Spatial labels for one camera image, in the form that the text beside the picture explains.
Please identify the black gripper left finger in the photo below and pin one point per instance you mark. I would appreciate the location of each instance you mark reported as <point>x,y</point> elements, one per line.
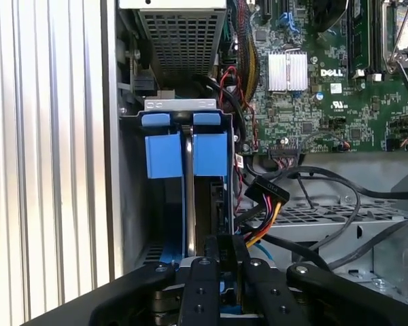
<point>200,292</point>

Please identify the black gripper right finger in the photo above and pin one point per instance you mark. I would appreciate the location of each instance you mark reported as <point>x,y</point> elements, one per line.
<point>268,295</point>

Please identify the hard disk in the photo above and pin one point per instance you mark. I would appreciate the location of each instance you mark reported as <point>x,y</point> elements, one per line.
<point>163,156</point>

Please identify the blue disk carrier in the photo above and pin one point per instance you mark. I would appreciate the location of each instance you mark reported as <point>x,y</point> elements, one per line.
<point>156,120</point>

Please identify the black expansion slot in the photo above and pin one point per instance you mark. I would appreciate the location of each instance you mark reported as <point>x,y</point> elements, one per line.
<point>268,7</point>
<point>285,6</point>

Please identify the grey metal drive cage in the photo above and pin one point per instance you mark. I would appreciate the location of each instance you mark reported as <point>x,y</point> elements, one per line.
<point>326,214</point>

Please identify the black board connector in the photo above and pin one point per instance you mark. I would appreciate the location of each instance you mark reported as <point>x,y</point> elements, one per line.
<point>283,153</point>

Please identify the black PC case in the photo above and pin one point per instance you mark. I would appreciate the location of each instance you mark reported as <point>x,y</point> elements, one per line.
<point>112,136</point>

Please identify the green motherboard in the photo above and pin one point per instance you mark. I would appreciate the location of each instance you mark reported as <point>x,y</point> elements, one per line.
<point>360,112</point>

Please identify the blue capacitor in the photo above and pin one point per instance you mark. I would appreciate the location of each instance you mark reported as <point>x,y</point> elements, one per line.
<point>319,96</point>

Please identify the silver finned heatsink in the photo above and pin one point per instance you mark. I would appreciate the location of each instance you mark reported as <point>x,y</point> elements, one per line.
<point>287,71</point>

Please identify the silver power supply unit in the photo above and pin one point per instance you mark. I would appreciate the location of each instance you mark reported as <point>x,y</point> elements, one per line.
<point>183,40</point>

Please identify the blue board connector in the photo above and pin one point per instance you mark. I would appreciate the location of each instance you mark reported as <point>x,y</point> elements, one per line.
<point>288,22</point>

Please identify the black cooling fan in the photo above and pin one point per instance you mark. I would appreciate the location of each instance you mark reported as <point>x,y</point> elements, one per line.
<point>326,13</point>

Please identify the thin metal locking lever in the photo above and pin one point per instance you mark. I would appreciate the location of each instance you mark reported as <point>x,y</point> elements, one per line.
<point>402,27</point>

